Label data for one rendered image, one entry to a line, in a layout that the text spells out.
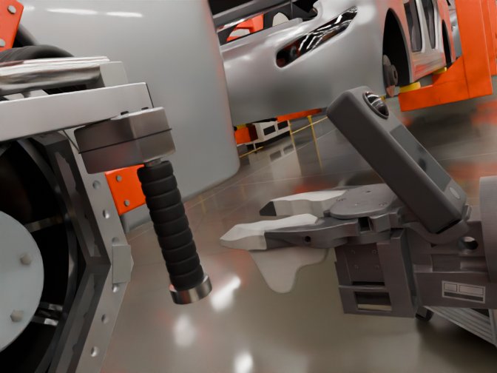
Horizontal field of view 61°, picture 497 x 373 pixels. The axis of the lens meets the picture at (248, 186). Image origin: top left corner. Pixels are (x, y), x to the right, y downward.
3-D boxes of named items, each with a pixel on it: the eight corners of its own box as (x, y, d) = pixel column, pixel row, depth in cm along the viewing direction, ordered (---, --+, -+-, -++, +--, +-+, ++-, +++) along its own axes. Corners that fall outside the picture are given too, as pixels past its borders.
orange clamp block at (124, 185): (89, 219, 68) (129, 201, 75) (120, 216, 63) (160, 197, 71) (74, 178, 66) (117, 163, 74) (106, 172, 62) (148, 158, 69)
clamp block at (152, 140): (121, 163, 49) (107, 119, 48) (178, 152, 44) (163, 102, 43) (86, 175, 45) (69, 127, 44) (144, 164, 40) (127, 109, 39)
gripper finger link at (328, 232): (263, 257, 31) (387, 240, 28) (258, 238, 30) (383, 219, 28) (276, 234, 35) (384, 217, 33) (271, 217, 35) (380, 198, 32)
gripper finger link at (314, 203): (270, 255, 43) (345, 267, 36) (256, 201, 42) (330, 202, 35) (290, 243, 45) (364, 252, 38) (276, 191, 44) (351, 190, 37)
